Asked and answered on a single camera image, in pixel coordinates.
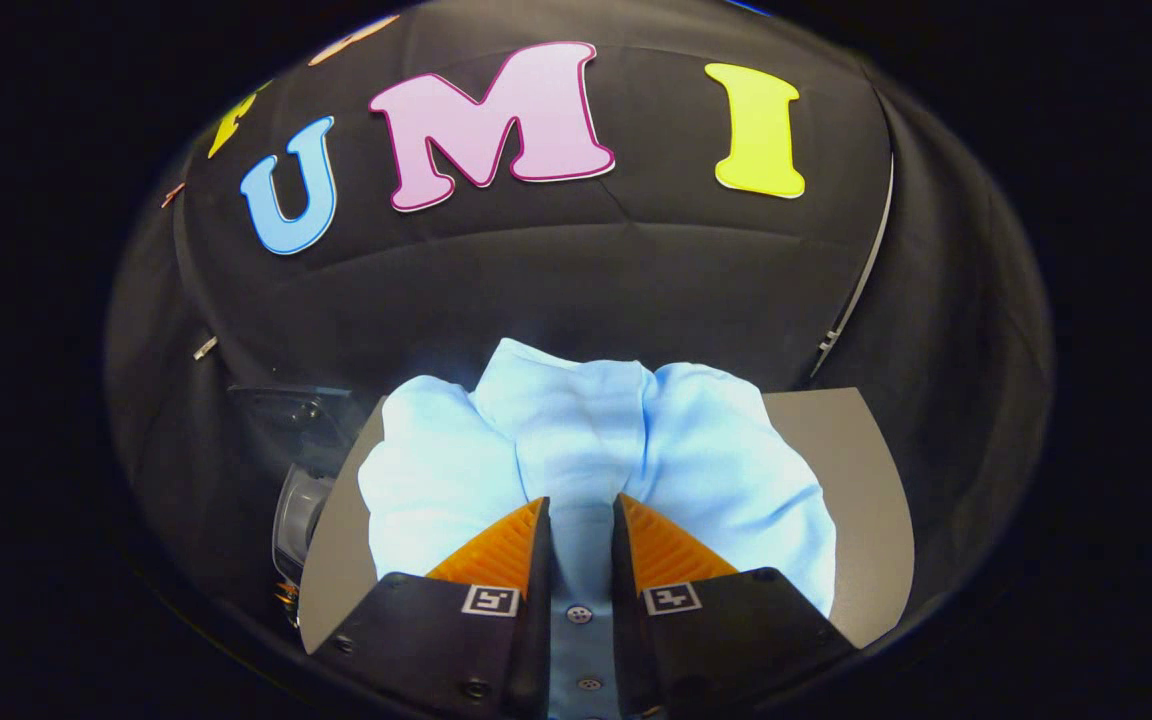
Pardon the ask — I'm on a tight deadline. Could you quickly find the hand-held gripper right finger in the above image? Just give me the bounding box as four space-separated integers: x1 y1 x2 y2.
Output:
611 493 859 720

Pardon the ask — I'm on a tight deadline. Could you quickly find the black backdrop cloth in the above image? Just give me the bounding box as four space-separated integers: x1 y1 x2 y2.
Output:
104 0 1055 651

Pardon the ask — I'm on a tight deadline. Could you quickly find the light blue shirt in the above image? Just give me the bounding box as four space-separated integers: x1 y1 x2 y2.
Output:
358 338 837 720

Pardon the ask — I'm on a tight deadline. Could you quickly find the transparent dark washing machine lid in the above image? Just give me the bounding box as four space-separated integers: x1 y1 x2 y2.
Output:
226 385 359 473

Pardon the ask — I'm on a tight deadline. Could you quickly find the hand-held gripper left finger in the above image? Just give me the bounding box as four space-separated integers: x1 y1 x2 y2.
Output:
311 497 554 720

